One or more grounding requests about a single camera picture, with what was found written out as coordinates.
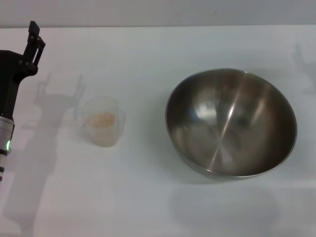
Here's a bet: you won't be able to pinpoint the stainless steel mixing bowl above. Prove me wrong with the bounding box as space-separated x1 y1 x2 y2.
164 68 298 184

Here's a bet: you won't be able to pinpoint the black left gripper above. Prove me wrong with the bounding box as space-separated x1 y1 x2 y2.
0 20 46 122

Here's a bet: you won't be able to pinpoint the transparent plastic measuring cup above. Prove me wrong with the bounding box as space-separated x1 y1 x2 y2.
73 96 127 148

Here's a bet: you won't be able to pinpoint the white rice grains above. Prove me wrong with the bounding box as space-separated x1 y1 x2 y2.
86 111 117 129

